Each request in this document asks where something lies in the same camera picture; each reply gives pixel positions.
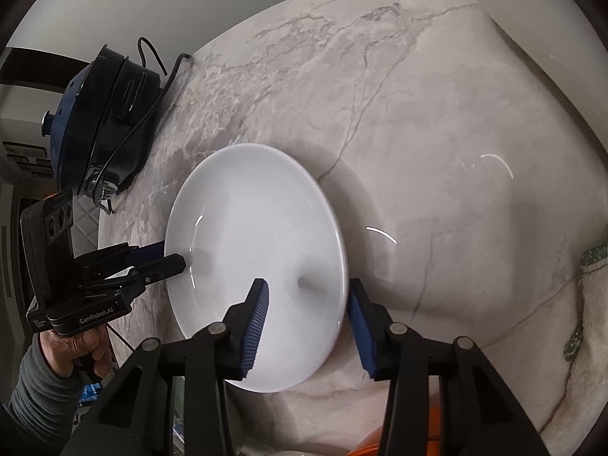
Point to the person's left forearm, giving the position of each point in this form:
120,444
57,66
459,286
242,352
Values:
35,403

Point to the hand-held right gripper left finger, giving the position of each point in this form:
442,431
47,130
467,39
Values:
257,325

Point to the white printed label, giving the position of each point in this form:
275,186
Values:
23,151

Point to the cream towel with green print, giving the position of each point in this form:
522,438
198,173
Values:
591,332

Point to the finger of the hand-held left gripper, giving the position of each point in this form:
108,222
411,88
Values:
164,266
149,250

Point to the blue packet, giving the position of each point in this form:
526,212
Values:
90,393

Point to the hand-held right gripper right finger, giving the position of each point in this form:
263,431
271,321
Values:
361,335

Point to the person's left hand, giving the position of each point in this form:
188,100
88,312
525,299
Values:
71,349

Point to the grey quilted chair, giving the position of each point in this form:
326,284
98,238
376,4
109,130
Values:
85,223

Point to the orange plastic object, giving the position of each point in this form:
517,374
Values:
365,439

